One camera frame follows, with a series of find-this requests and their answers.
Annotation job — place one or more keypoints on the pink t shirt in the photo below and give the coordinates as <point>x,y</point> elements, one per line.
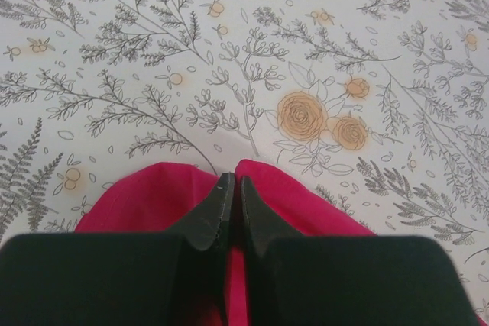
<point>154,198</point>

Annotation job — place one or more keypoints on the floral patterned table mat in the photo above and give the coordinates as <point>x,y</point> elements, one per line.
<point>378,106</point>

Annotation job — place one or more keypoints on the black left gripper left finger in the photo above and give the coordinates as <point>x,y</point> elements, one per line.
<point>171,277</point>

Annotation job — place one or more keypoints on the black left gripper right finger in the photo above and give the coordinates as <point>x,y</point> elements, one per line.
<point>344,280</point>

